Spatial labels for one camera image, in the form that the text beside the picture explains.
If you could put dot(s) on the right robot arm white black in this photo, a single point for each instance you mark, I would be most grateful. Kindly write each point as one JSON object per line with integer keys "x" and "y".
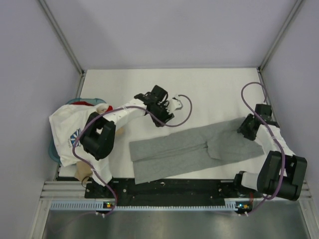
{"x": 282, "y": 173}

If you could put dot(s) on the left aluminium frame post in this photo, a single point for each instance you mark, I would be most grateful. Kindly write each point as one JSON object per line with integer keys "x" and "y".
{"x": 60, "y": 35}

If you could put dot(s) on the aluminium frame front rail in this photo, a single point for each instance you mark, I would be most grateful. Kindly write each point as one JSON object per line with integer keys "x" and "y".
{"x": 126, "y": 188}

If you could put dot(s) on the aluminium frame post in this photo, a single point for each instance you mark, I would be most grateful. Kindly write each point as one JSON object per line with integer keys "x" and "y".
{"x": 297, "y": 6}
{"x": 60, "y": 35}

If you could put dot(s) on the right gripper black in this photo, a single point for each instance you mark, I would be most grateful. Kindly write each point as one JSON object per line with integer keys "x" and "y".
{"x": 242, "y": 129}

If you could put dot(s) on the grey t-shirt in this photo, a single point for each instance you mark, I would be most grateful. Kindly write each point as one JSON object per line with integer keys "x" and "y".
{"x": 191, "y": 150}

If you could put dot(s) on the right aluminium frame post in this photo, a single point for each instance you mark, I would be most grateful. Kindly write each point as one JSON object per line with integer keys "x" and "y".
{"x": 297, "y": 6}

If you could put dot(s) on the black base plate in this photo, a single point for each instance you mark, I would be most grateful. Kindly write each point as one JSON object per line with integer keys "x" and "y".
{"x": 180, "y": 200}

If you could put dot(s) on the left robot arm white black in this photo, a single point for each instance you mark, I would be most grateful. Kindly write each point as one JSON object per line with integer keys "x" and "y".
{"x": 98, "y": 136}

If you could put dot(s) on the teal plastic basket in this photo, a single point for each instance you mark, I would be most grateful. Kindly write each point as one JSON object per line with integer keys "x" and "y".
{"x": 52, "y": 152}

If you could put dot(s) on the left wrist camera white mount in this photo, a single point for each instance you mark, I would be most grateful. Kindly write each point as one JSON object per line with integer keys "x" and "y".
{"x": 174, "y": 104}

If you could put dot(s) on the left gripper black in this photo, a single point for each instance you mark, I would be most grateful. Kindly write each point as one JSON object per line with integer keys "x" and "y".
{"x": 167, "y": 115}

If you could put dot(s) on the white t-shirt with flower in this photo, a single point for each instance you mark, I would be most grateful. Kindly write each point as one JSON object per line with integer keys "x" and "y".
{"x": 66, "y": 125}

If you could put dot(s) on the grey slotted cable duct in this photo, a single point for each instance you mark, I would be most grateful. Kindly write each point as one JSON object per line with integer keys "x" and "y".
{"x": 106, "y": 206}

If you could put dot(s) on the red t-shirt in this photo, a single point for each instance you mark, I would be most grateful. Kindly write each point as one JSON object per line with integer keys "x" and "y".
{"x": 99, "y": 110}

